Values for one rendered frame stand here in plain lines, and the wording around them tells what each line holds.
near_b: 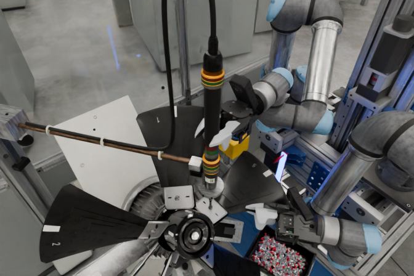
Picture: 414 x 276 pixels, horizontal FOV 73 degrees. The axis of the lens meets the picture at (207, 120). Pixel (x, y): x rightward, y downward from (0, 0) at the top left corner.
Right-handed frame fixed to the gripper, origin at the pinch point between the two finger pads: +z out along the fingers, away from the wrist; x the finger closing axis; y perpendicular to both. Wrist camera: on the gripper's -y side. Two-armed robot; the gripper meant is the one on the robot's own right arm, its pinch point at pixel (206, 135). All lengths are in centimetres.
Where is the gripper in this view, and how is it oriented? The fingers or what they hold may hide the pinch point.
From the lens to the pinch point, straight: 62.1
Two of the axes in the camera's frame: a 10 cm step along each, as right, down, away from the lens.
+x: -7.6, -4.3, 4.8
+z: -6.5, 5.0, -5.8
